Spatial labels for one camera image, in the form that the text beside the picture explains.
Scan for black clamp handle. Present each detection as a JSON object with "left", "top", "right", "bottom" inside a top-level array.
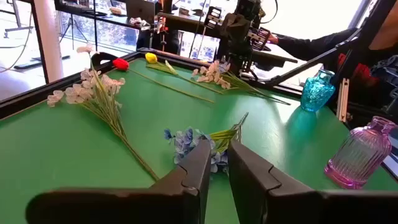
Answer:
[{"left": 90, "top": 51, "right": 119, "bottom": 67}]

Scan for black table border frame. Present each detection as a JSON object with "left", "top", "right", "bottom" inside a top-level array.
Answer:
[{"left": 0, "top": 46, "right": 398, "bottom": 184}]

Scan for purple ribbed glass vase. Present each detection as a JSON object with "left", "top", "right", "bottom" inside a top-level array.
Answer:
[{"left": 323, "top": 115, "right": 398, "bottom": 190}]

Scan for black frame strut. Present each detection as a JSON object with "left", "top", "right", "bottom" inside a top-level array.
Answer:
[{"left": 266, "top": 29, "right": 364, "bottom": 87}]

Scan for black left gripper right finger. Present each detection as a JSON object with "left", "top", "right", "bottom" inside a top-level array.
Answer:
[{"left": 227, "top": 139, "right": 398, "bottom": 224}]

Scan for teal glass vase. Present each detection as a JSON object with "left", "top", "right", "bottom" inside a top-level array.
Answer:
[{"left": 300, "top": 68, "right": 336, "bottom": 113}]

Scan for yellow artificial tulip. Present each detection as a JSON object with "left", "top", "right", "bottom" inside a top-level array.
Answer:
[{"left": 144, "top": 52, "right": 225, "bottom": 95}]

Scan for black tripod stand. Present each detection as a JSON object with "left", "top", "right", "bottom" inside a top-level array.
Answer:
[{"left": 58, "top": 14, "right": 90, "bottom": 51}]

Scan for dark grey desk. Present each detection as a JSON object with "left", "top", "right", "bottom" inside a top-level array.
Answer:
[{"left": 157, "top": 11, "right": 299, "bottom": 68}]

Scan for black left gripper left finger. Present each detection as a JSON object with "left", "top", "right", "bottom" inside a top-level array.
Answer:
[{"left": 25, "top": 139, "right": 213, "bottom": 224}]

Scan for green table mat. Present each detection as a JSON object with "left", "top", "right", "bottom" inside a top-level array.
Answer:
[{"left": 0, "top": 57, "right": 398, "bottom": 224}]

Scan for white blossom flower spray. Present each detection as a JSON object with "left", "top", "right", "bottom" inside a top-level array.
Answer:
[
  {"left": 191, "top": 60, "right": 292, "bottom": 106},
  {"left": 46, "top": 43, "right": 160, "bottom": 182}
]

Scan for red artificial tulip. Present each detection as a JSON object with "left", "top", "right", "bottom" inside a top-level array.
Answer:
[{"left": 111, "top": 57, "right": 215, "bottom": 104}]

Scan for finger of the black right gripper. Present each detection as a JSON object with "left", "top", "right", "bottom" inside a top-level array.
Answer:
[
  {"left": 203, "top": 5, "right": 223, "bottom": 30},
  {"left": 248, "top": 26, "right": 272, "bottom": 52}
]

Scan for laptop computer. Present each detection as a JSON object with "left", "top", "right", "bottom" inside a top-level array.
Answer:
[{"left": 125, "top": 0, "right": 156, "bottom": 24}]

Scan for blue hydrangea flower stem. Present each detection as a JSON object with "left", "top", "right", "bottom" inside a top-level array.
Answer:
[{"left": 164, "top": 111, "right": 249, "bottom": 174}]

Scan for white aluminium bars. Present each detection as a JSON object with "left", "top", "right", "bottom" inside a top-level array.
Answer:
[{"left": 336, "top": 77, "right": 351, "bottom": 123}]

